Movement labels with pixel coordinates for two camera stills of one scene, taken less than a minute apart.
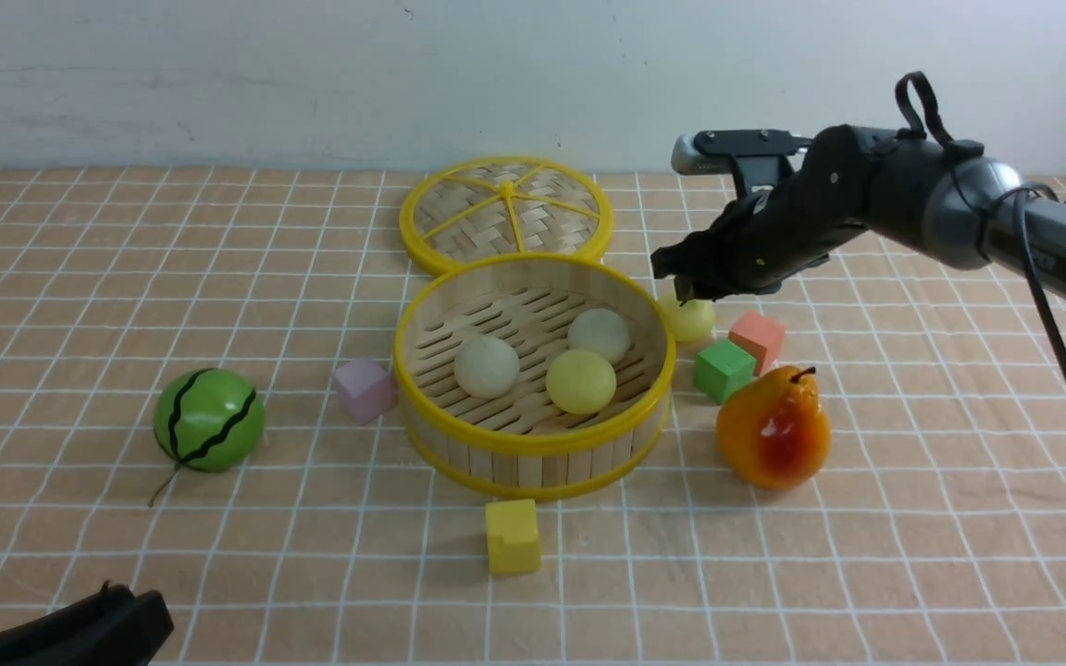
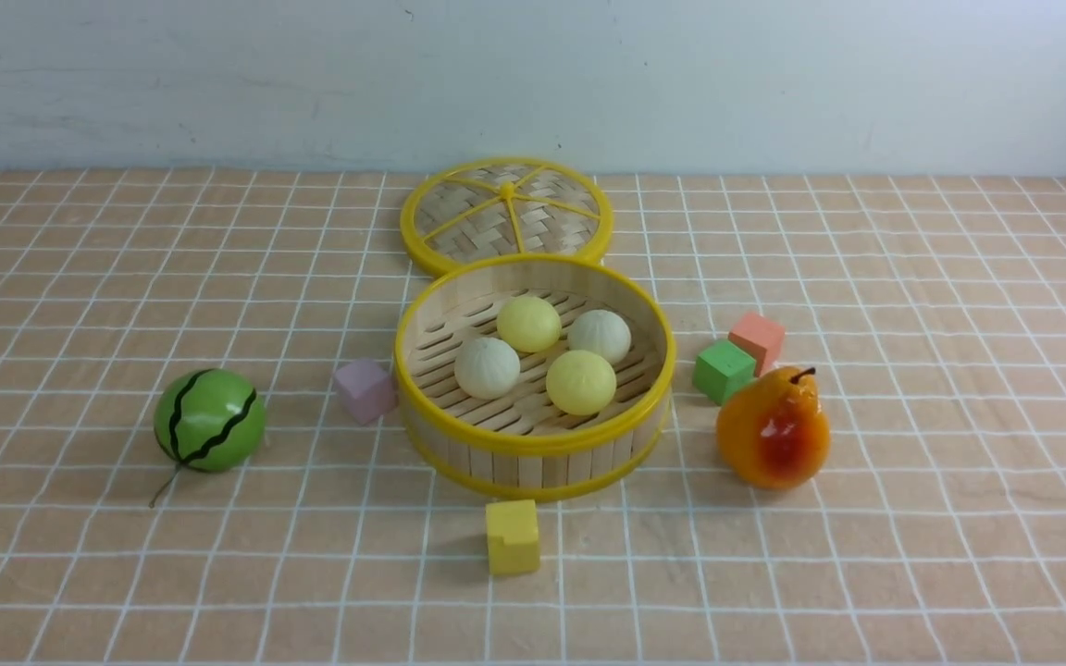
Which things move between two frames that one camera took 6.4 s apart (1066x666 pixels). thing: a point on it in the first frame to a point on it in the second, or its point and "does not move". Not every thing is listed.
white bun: [487, 367] does not move
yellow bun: [580, 381] does not move
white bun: [601, 331] does not move
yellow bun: [688, 320] to [528, 324]
